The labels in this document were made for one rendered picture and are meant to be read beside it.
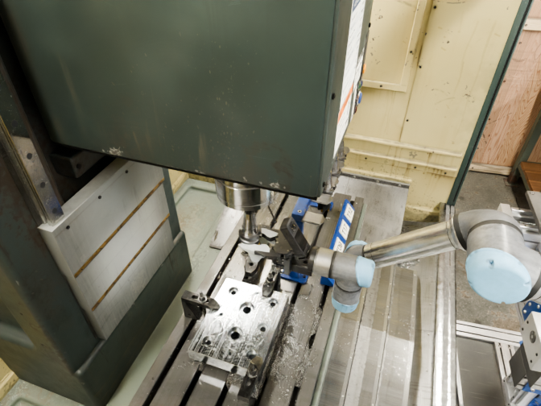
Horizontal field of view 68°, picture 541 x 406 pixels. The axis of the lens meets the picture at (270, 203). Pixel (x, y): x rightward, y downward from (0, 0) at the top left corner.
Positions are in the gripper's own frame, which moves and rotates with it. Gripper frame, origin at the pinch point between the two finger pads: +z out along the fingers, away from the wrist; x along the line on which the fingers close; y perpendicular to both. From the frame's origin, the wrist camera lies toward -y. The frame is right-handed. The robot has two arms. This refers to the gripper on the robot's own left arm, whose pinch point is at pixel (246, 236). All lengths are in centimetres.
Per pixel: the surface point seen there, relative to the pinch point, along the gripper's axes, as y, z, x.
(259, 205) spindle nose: -18.2, -6.3, -5.9
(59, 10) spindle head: -59, 29, -13
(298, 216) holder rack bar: 8.6, -9.1, 22.2
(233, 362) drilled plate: 31.7, -3.1, -20.3
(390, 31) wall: -28, -23, 100
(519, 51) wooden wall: 24, -107, 263
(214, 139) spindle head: -38.5, 0.3, -12.6
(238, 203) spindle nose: -19.2, -1.9, -8.1
